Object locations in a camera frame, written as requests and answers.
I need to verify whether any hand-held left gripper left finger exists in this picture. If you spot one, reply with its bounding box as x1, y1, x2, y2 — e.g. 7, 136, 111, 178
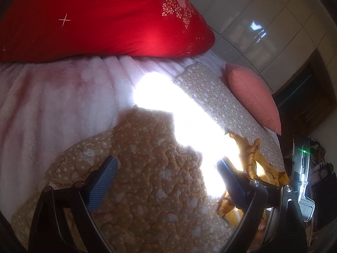
28, 155, 119, 253

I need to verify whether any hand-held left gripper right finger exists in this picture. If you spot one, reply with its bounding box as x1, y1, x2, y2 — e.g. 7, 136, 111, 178
216, 157, 308, 253

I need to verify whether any yellow striped knit sweater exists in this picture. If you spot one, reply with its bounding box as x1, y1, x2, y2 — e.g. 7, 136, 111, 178
217, 133, 290, 228

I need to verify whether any cluttered shelf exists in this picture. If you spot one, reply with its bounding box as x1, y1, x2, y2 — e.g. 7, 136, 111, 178
308, 137, 337, 185

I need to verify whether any beige dotted quilt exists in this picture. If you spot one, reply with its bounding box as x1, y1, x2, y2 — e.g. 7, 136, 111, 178
11, 62, 286, 253

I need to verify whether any brown wooden door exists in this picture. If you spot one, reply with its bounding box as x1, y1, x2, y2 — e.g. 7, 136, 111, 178
274, 50, 333, 137

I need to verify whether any pink ribbed pillow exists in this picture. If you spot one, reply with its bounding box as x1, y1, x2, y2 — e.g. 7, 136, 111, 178
225, 63, 282, 136

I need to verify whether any pale pink fleece blanket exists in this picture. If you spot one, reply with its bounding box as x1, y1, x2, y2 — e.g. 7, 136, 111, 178
0, 50, 227, 222

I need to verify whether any white glossy wardrobe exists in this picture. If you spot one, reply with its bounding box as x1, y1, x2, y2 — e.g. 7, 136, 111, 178
168, 0, 335, 95

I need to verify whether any red floral pillow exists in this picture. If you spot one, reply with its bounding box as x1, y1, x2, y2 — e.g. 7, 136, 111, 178
0, 0, 216, 63

